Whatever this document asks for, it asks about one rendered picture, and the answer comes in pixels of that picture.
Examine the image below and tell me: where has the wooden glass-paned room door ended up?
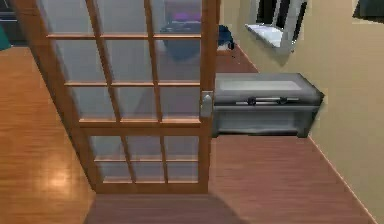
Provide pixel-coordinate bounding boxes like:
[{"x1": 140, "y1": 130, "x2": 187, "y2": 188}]
[{"x1": 12, "y1": 0, "x2": 222, "y2": 195}]

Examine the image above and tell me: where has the grey side table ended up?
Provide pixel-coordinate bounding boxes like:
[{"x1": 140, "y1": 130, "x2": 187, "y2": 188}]
[{"x1": 212, "y1": 72, "x2": 325, "y2": 139}]

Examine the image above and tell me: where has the blue armchair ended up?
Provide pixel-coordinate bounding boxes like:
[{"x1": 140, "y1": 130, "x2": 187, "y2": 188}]
[{"x1": 161, "y1": 12, "x2": 236, "y2": 62}]

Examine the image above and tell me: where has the white framed window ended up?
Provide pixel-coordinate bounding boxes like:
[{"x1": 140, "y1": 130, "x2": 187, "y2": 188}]
[{"x1": 244, "y1": 0, "x2": 309, "y2": 54}]

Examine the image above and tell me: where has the silver door handle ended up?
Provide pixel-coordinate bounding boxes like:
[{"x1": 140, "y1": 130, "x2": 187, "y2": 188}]
[{"x1": 200, "y1": 90, "x2": 215, "y2": 120}]

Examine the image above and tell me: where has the dark framed wall picture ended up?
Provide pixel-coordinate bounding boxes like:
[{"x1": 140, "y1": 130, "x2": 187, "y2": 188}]
[{"x1": 352, "y1": 0, "x2": 384, "y2": 24}]

